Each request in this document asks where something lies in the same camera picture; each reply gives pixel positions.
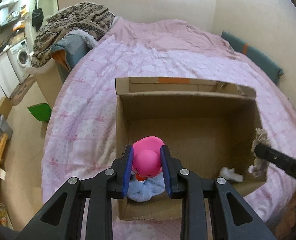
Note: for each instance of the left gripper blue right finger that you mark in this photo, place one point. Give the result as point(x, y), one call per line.
point(230, 215)

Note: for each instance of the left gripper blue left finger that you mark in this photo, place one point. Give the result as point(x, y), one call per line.
point(62, 215)

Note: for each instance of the beige lace scrunchie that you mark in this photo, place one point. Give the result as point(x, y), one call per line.
point(260, 143)

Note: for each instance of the white sock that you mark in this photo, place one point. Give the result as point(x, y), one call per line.
point(229, 174)

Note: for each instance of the light blue fluffy sock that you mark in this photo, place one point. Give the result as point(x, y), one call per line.
point(142, 191)

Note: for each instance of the pink rubber toy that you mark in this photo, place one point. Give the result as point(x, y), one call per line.
point(146, 158)

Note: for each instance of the pink patterned quilt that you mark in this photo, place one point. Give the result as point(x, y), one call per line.
point(80, 137)

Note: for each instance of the open cardboard box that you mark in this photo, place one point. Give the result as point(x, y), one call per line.
point(206, 124)

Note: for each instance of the teal cushion with orange stripe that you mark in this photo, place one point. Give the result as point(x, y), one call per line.
point(271, 69)

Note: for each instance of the grey trash bin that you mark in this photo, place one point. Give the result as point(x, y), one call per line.
point(5, 128)

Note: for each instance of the green object on floor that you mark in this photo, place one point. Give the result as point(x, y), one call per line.
point(41, 112)

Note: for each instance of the white kitchen cabinets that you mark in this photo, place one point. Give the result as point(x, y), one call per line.
point(8, 77)

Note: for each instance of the grey blue pillow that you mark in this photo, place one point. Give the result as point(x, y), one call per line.
point(68, 51)

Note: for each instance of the white washing machine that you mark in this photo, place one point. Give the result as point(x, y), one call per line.
point(19, 57)

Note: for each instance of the plain pink blanket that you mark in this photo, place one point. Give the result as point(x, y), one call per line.
point(166, 35)

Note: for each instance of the brown patterned knit blanket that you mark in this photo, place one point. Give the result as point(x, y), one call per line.
point(94, 19)

